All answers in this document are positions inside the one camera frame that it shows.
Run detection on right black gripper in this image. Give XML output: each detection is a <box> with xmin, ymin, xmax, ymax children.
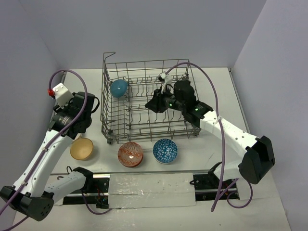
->
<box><xmin>145</xmin><ymin>85</ymin><xmax>186</xmax><ymax>113</ymax></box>

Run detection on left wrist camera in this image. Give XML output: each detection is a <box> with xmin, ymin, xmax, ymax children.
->
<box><xmin>48</xmin><ymin>83</ymin><xmax>73</xmax><ymax>108</ymax></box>

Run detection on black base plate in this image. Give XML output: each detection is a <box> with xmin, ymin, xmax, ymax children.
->
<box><xmin>62</xmin><ymin>175</ymin><xmax>110</xmax><ymax>209</ymax></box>
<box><xmin>189</xmin><ymin>174</ymin><xmax>239</xmax><ymax>201</ymax></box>

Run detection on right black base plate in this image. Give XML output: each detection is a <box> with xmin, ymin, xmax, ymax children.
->
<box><xmin>189</xmin><ymin>174</ymin><xmax>239</xmax><ymax>201</ymax></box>

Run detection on grey wire dish rack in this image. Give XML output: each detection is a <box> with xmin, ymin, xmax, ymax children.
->
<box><xmin>100</xmin><ymin>52</ymin><xmax>201</xmax><ymax>144</ymax></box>

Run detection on red patterned bowl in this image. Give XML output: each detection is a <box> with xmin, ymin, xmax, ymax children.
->
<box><xmin>117</xmin><ymin>142</ymin><xmax>144</xmax><ymax>167</ymax></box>

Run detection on plain blue bowl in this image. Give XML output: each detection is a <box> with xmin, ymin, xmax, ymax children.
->
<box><xmin>110</xmin><ymin>79</ymin><xmax>128</xmax><ymax>98</ymax></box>

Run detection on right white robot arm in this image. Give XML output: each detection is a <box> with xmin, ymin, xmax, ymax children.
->
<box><xmin>145</xmin><ymin>80</ymin><xmax>275</xmax><ymax>188</ymax></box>

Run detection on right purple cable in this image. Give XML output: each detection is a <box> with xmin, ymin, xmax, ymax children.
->
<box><xmin>165</xmin><ymin>62</ymin><xmax>254</xmax><ymax>213</ymax></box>

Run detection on yellow bowl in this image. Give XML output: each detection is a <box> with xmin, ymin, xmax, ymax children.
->
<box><xmin>70</xmin><ymin>138</ymin><xmax>94</xmax><ymax>160</ymax></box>

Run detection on blue patterned bowl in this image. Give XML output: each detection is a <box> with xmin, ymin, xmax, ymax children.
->
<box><xmin>153</xmin><ymin>139</ymin><xmax>178</xmax><ymax>164</ymax></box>

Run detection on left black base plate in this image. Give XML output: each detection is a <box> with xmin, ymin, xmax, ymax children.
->
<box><xmin>62</xmin><ymin>175</ymin><xmax>110</xmax><ymax>209</ymax></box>

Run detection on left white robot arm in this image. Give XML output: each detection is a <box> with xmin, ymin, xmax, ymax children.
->
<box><xmin>0</xmin><ymin>92</ymin><xmax>99</xmax><ymax>221</ymax></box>

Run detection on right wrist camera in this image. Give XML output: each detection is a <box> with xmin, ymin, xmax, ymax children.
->
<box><xmin>157</xmin><ymin>72</ymin><xmax>173</xmax><ymax>94</ymax></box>

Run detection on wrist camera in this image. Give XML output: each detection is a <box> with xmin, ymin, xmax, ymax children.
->
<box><xmin>48</xmin><ymin>83</ymin><xmax>73</xmax><ymax>108</ymax></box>
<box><xmin>157</xmin><ymin>72</ymin><xmax>173</xmax><ymax>94</ymax></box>

